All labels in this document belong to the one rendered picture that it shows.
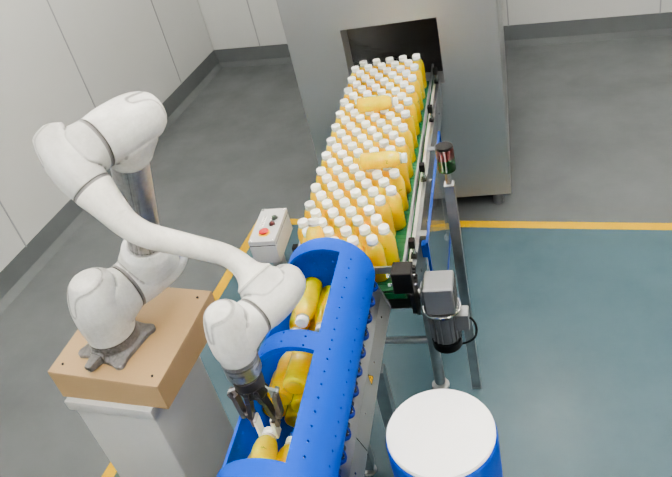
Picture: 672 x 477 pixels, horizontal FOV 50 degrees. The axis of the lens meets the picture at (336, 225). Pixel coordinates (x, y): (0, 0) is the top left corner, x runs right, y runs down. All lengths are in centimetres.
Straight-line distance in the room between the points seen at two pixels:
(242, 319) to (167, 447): 88
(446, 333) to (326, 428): 98
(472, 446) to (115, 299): 108
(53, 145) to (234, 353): 62
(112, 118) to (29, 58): 350
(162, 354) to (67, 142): 79
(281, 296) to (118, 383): 73
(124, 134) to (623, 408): 233
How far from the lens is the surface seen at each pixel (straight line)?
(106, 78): 582
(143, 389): 221
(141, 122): 178
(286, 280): 170
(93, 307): 216
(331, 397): 185
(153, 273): 220
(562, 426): 320
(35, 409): 409
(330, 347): 193
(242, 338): 163
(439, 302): 256
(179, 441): 244
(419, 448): 188
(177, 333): 228
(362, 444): 212
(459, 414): 193
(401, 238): 271
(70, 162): 172
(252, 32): 695
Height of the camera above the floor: 254
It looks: 35 degrees down
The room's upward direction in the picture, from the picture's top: 15 degrees counter-clockwise
